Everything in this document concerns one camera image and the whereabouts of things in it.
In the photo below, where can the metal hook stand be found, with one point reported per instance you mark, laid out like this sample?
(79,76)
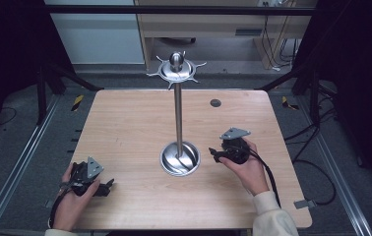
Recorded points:
(178,124)

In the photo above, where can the white cabinet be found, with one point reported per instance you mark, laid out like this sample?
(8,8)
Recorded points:
(98,36)

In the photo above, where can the person's left hand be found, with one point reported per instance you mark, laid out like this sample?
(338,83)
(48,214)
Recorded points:
(67,206)

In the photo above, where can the person's right hand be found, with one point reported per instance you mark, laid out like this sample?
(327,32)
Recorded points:
(251,173)

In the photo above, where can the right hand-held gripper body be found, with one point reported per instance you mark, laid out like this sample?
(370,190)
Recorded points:
(235,149)

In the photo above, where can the light wooden desk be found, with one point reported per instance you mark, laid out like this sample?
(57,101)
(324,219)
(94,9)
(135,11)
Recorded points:
(207,28)

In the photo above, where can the black curtain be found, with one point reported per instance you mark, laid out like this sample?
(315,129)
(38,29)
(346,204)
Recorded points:
(361,65)
(7,49)

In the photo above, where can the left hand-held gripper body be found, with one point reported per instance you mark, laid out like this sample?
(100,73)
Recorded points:
(85,175)

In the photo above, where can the aluminium floor rail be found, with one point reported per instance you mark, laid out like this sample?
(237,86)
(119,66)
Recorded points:
(16,164)
(338,170)

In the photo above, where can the black metal frame stand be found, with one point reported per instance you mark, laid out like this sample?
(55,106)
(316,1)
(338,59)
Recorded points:
(41,95)
(313,95)

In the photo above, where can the yellow black floor tape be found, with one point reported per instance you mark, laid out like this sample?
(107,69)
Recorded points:
(287,103)
(77,102)

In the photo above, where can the grey table clamp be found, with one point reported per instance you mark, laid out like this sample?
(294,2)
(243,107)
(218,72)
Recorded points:
(303,204)

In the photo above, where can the dark round table grommet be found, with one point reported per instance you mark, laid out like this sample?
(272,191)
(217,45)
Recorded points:
(215,103)

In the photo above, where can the black crossbar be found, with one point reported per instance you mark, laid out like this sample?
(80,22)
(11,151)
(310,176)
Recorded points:
(174,9)

